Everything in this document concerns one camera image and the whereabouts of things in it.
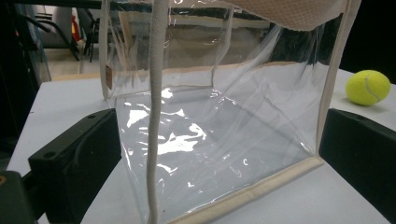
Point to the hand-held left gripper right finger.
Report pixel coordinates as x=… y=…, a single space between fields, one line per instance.
x=361 y=149

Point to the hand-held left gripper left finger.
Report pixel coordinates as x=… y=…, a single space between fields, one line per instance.
x=74 y=161

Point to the black metal stand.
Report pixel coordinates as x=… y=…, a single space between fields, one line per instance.
x=60 y=32

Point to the clear plastic bag beige trim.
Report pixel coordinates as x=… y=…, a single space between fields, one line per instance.
x=218 y=124

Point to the yellow tennis ball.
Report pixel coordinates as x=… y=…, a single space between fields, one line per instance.
x=367 y=87

